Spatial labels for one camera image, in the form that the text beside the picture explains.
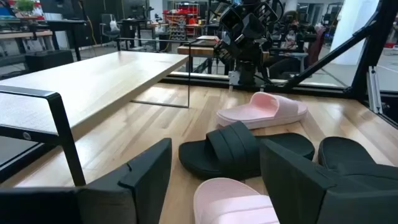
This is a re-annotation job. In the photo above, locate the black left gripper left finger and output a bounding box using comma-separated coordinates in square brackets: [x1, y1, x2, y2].
[0, 138, 172, 224]

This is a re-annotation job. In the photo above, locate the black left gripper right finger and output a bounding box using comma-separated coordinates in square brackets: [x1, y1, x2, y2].
[259, 138, 398, 224]

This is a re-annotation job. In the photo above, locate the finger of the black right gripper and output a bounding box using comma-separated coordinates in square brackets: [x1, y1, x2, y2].
[214, 39, 241, 65]
[254, 2, 280, 26]

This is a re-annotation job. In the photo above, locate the black slide sandal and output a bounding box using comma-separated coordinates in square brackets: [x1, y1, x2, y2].
[178, 120, 316, 181]
[318, 136, 398, 192]

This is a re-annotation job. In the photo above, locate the pink slide sandal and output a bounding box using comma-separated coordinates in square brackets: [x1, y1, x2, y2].
[193, 177, 280, 224]
[216, 91, 308, 130]

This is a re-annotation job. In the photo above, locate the person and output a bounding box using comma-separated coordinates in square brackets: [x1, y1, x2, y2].
[269, 11, 326, 78]

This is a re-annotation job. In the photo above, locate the red storage rack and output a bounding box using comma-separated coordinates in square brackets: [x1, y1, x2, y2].
[163, 2, 200, 35]

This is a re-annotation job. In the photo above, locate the black office chair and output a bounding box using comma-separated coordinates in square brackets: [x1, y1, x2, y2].
[99, 13, 123, 44]

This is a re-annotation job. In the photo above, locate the black box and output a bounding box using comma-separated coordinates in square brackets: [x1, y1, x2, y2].
[24, 49, 75, 73]

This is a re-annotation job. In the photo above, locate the black desk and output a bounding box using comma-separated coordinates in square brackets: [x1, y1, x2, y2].
[40, 19, 88, 62]

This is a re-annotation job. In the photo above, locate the wooden workbench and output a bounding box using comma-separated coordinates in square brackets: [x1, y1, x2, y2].
[0, 30, 54, 57]

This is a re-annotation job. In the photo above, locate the green potted plant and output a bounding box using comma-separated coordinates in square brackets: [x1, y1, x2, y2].
[14, 0, 35, 13]

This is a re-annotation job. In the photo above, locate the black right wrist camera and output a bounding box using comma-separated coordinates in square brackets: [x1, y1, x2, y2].
[219, 6, 246, 32]

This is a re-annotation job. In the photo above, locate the wooden shelf with black frame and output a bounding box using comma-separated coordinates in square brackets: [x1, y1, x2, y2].
[0, 37, 191, 187]

